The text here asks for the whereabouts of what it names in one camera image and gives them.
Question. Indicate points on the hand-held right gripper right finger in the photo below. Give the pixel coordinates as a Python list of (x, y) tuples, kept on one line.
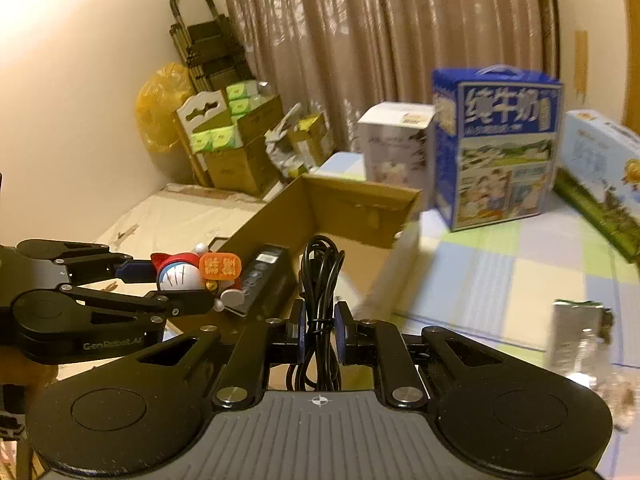
[(344, 331)]

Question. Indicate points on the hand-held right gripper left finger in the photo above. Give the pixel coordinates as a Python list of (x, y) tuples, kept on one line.
[(299, 331)]

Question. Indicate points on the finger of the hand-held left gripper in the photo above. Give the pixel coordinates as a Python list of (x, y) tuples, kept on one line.
[(137, 271), (150, 302)]

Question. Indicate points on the blue cartoon cat toy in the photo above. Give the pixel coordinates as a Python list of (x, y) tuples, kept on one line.
[(182, 275)]

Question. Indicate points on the black remote control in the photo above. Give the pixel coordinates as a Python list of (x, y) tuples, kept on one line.
[(265, 280)]

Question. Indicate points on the cardboard box with white flap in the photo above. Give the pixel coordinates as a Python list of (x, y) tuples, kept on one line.
[(240, 165)]

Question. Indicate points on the checked pastel bedsheet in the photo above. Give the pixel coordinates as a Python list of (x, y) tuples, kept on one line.
[(490, 280)]

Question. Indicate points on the stack of green tissue packs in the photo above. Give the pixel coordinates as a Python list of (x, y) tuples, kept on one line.
[(220, 137)]

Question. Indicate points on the yellow plastic bag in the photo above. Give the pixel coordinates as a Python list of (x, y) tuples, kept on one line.
[(157, 110)]

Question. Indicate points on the crumpled silver plastic bag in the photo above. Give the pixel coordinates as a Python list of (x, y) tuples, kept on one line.
[(282, 152)]

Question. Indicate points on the white floral box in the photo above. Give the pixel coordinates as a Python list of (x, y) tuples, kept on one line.
[(395, 155)]

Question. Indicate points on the small cardboard box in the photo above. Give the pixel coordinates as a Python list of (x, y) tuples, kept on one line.
[(312, 142)]

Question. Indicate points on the blue milk carton box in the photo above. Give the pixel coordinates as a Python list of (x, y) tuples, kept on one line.
[(495, 160)]

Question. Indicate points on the silver foil packet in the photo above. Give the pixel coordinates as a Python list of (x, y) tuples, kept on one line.
[(575, 340)]

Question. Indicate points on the black folding cart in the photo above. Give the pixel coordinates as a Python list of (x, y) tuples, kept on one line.
[(210, 40)]

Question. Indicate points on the light blue green milk box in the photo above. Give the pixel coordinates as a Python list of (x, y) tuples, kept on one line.
[(600, 180)]

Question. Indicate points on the yellow wooden door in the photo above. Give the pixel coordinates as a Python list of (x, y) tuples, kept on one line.
[(631, 60)]

